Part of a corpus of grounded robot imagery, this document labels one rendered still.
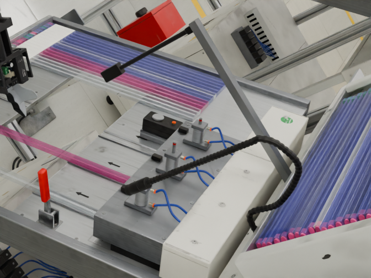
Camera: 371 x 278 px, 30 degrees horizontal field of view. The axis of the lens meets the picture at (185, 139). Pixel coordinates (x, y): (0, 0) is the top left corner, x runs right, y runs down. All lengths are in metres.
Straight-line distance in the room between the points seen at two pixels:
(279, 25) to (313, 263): 2.19
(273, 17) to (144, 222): 2.00
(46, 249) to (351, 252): 0.53
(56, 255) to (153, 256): 0.17
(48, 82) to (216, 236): 0.66
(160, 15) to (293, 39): 1.11
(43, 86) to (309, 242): 0.85
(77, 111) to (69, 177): 1.53
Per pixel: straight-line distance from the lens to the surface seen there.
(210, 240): 1.08
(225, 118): 1.52
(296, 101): 1.62
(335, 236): 0.88
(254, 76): 2.49
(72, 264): 1.17
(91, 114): 2.87
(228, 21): 2.71
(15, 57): 1.16
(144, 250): 1.12
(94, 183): 1.29
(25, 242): 1.21
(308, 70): 3.11
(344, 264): 0.91
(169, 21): 2.12
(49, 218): 1.18
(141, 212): 1.14
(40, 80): 1.60
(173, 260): 1.07
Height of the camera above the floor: 1.97
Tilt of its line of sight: 37 degrees down
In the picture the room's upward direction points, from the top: 67 degrees clockwise
